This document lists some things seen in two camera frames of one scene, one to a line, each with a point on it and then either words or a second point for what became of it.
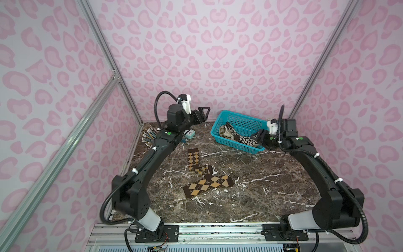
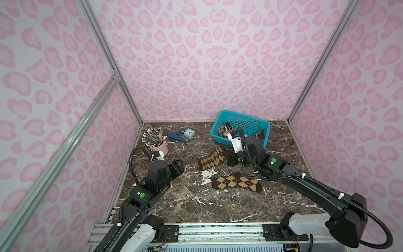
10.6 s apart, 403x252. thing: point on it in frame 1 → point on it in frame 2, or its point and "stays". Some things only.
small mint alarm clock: x=190 y=133 stays
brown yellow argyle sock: x=209 y=181 → x=236 y=181
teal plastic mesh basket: x=244 y=126 stays
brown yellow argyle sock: x=193 y=158 → x=215 y=157
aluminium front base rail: x=116 y=237 stays
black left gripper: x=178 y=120 → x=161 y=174
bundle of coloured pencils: x=148 y=136 stays
